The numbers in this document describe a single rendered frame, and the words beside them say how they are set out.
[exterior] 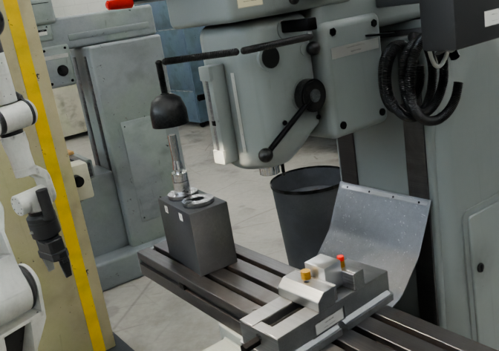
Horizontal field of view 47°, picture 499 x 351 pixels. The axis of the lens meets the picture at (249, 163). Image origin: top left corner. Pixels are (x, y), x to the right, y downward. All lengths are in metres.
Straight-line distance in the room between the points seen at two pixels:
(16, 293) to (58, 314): 1.44
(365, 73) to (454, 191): 0.40
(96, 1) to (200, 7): 9.72
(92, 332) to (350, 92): 2.24
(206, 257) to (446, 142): 0.70
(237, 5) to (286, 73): 0.19
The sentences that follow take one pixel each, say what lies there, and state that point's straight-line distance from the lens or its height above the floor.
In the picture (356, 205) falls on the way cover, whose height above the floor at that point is 1.07.
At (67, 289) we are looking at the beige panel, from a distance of 3.08.
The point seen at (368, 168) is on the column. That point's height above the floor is 1.17.
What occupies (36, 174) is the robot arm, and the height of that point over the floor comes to 1.27.
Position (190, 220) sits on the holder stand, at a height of 1.13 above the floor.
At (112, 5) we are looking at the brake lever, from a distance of 1.23.
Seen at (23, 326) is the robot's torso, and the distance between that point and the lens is 1.80.
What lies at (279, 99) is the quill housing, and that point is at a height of 1.46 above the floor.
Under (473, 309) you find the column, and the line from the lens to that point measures 1.70.
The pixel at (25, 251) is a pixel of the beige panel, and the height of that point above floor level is 0.70.
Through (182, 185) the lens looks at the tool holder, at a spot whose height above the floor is 1.19.
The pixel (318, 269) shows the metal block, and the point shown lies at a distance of 1.27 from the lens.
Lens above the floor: 1.66
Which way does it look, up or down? 15 degrees down
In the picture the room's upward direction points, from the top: 9 degrees counter-clockwise
